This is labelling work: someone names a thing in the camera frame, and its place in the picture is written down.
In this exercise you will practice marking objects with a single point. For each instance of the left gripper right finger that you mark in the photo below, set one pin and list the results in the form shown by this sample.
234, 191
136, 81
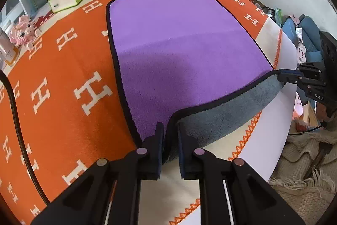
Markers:
188, 164

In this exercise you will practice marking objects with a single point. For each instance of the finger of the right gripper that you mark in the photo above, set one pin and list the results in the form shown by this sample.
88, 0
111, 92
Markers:
288, 72
289, 78

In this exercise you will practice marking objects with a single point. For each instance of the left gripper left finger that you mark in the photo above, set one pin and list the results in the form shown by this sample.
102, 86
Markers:
153, 159

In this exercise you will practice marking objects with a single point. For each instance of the purple and grey towel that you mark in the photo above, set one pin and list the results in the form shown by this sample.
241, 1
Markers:
188, 61

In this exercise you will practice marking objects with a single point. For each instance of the blue chair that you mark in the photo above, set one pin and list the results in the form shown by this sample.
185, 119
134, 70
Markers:
306, 30

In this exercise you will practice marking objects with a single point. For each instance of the orange H-pattern table runner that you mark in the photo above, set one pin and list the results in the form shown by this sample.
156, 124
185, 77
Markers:
102, 75

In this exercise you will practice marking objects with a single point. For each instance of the pink crochet toy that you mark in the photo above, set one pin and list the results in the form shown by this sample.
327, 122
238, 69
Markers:
24, 33

